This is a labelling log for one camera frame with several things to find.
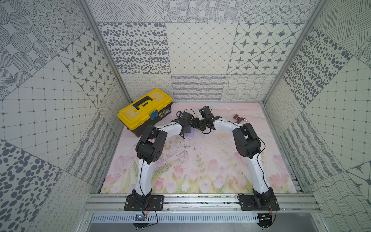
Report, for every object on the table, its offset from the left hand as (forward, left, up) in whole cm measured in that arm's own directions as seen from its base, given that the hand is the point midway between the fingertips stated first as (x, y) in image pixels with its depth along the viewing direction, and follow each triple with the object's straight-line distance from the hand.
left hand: (187, 127), depth 103 cm
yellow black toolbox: (+2, +24, +16) cm, 29 cm away
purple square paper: (-6, -3, -1) cm, 7 cm away
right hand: (0, -3, 0) cm, 3 cm away
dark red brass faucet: (+8, -40, 0) cm, 40 cm away
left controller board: (-54, +21, -3) cm, 58 cm away
